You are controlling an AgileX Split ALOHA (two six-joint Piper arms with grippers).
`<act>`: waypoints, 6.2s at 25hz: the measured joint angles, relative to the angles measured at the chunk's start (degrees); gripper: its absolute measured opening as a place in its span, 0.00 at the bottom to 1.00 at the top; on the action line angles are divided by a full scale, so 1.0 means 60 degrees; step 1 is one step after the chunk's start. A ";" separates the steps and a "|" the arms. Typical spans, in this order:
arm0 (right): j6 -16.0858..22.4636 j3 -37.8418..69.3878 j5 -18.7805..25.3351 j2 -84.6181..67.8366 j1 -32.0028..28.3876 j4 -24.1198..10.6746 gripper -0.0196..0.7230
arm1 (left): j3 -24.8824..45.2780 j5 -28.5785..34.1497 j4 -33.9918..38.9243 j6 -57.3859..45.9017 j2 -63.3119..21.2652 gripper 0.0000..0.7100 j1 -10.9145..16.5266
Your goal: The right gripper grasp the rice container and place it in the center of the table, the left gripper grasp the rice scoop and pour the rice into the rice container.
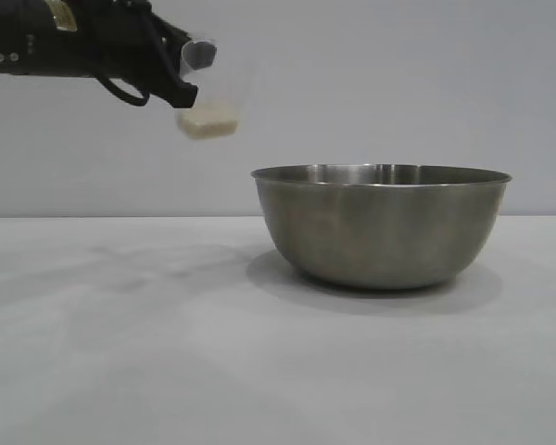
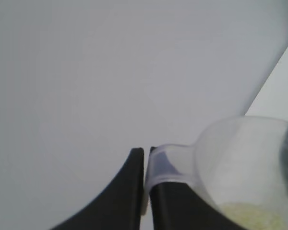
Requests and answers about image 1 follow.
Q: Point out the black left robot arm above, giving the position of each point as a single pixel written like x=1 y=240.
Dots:
x=28 y=41

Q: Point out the translucent plastic measuring cup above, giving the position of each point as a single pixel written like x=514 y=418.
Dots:
x=227 y=92

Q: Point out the stainless steel mixing bowl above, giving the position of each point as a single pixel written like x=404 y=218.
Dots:
x=380 y=227

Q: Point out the white uncooked rice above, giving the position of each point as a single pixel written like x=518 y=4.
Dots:
x=208 y=123

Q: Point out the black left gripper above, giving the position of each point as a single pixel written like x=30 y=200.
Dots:
x=134 y=46

